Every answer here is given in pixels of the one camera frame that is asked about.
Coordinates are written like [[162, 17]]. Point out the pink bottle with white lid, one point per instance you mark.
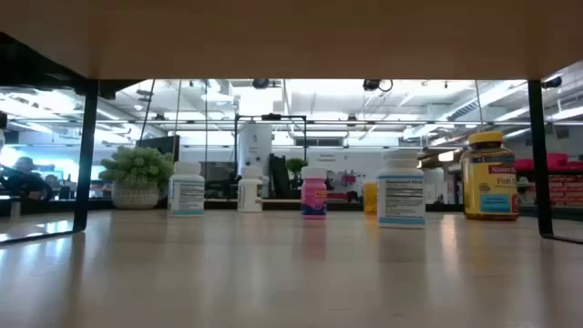
[[313, 196]]

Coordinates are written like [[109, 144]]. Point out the small white pill bottle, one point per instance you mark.
[[249, 193]]

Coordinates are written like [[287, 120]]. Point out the small orange bottle white lid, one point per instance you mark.
[[369, 198]]

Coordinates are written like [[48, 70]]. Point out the medium white supplement bottle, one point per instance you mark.
[[186, 191]]

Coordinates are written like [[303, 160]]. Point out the large white supplement bottle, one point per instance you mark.
[[401, 196]]

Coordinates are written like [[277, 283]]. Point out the fish oil bottle yellow lid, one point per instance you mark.
[[489, 182]]

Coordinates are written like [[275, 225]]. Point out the wooden shelf with black legs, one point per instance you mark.
[[291, 41]]

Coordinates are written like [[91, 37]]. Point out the small green potted plant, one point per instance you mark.
[[296, 166]]

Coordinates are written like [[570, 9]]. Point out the white cylindrical tank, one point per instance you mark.
[[254, 143]]

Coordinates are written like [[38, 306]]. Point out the black ceiling dome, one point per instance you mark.
[[261, 83]]

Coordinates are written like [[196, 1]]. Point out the black monitor screen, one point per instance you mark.
[[159, 145]]

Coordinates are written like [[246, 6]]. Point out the green plant in white pot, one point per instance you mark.
[[136, 175]]

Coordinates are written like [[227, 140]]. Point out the person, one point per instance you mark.
[[23, 175]]

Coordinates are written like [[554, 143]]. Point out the rack with red bins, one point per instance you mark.
[[567, 184]]

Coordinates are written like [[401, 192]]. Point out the black metal table frame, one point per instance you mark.
[[282, 205]]

